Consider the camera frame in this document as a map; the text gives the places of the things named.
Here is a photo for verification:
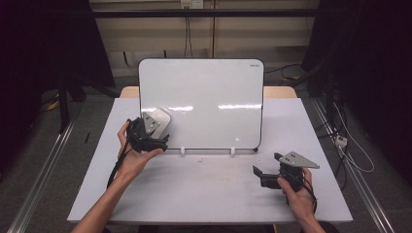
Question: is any white whiteboard with black rim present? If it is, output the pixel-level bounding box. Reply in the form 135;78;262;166
138;57;265;151

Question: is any black hanging cable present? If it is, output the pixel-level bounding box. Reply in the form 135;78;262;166
184;16;192;58

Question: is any black metal stand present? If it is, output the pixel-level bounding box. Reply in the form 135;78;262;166
57;76;71;134

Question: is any white cable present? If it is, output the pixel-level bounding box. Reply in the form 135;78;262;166
333;103;376;174

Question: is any black floor cable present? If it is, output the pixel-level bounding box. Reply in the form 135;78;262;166
263;63;303;74

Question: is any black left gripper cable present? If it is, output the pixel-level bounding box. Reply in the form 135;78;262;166
106;120;134;189

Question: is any white wall socket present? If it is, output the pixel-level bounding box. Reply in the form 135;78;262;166
180;0;204;10

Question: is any aluminium floor rail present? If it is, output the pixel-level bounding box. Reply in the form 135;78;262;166
312;98;395;233
6;110;82;233

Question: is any person's right hand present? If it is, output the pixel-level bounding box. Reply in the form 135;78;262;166
276;167;318;224

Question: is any white power strip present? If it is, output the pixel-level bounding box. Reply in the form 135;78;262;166
334;135;349;149

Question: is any black curtain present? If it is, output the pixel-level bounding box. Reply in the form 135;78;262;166
300;0;412;185
0;0;116;176

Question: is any black horizontal bar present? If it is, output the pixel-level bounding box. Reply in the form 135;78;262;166
90;8;322;18

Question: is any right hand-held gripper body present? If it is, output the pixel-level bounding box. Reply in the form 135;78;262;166
259;150;321;192

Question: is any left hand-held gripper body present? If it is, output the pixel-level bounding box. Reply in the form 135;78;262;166
126;112;169;153

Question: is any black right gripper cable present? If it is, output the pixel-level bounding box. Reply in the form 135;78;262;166
292;173;319;215

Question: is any white whiteboard eraser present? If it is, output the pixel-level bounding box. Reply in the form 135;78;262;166
149;107;172;136

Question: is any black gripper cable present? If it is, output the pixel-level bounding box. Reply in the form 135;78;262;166
106;120;134;189
292;173;319;215

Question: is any person's left hand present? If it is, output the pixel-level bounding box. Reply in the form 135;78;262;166
117;120;164;183

